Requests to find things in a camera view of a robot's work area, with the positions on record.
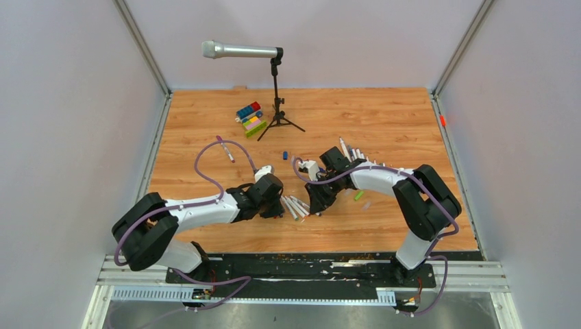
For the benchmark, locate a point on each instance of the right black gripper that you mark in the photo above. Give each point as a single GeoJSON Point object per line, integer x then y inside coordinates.
{"type": "Point", "coordinates": [318, 201]}

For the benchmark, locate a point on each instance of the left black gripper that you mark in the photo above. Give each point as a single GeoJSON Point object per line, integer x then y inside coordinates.
{"type": "Point", "coordinates": [278, 210]}

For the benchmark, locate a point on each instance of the white marker red tip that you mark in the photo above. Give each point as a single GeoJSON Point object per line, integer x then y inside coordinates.
{"type": "Point", "coordinates": [303, 212]}

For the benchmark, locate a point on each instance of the white marker orange cap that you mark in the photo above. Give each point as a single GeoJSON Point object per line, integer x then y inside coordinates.
{"type": "Point", "coordinates": [290, 202]}

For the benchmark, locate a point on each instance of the white marker dark green cap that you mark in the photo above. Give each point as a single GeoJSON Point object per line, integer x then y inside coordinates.
{"type": "Point", "coordinates": [290, 208]}

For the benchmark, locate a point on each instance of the white marker blue end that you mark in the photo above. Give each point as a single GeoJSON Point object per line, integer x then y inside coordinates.
{"type": "Point", "coordinates": [344, 148]}

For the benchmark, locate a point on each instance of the white marker navy cap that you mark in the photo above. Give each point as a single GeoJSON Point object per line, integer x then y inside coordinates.
{"type": "Point", "coordinates": [304, 205]}

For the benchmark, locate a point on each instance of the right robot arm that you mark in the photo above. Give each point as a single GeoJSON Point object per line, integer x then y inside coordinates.
{"type": "Point", "coordinates": [427, 204]}

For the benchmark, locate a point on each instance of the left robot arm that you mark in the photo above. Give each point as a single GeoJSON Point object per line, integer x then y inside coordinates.
{"type": "Point", "coordinates": [146, 232]}

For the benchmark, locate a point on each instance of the green yellow pink block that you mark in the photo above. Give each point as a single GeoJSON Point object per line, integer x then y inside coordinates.
{"type": "Point", "coordinates": [253, 126]}

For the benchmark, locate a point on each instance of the black tripod microphone stand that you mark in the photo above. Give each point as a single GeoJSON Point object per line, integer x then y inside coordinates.
{"type": "Point", "coordinates": [279, 118]}

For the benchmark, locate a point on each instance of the blue red toy train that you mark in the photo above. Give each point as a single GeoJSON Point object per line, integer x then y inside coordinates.
{"type": "Point", "coordinates": [248, 112]}

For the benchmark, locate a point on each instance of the silver microphone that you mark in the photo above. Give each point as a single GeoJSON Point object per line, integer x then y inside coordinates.
{"type": "Point", "coordinates": [214, 50]}

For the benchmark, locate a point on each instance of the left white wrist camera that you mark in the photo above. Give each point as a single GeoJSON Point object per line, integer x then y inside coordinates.
{"type": "Point", "coordinates": [262, 171]}

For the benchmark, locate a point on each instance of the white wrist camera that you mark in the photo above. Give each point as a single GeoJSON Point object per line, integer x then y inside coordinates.
{"type": "Point", "coordinates": [262, 171]}
{"type": "Point", "coordinates": [311, 168]}

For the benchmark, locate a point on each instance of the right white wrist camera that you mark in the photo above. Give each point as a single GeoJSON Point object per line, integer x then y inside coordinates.
{"type": "Point", "coordinates": [311, 168]}

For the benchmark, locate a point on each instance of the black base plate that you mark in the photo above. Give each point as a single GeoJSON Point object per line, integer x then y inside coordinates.
{"type": "Point", "coordinates": [307, 276]}

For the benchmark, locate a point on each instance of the aluminium frame rail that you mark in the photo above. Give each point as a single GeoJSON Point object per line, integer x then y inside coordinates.
{"type": "Point", "coordinates": [471, 292]}

